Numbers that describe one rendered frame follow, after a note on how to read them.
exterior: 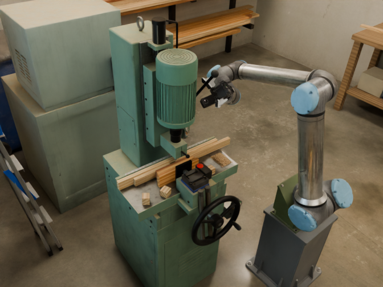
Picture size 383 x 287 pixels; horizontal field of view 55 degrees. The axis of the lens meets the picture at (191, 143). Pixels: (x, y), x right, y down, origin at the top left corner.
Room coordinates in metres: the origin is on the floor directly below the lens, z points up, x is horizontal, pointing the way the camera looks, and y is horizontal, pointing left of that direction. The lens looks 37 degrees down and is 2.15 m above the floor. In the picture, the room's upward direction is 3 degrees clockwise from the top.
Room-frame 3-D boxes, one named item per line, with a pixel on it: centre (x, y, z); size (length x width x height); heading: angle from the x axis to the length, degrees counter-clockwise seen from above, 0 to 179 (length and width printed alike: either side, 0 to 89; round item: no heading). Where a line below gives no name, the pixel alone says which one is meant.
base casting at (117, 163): (1.52, 0.15, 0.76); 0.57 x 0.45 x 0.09; 38
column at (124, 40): (1.66, 0.26, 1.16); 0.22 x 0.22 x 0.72; 38
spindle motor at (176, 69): (1.43, 0.08, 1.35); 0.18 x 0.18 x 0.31
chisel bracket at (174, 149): (1.45, 0.09, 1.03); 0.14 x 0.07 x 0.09; 38
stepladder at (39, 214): (1.56, 1.02, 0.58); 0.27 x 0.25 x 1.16; 132
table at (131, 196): (1.33, 0.02, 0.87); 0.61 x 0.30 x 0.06; 128
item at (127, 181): (1.43, 0.10, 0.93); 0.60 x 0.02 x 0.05; 128
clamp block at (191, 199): (1.27, -0.03, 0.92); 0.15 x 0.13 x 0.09; 128
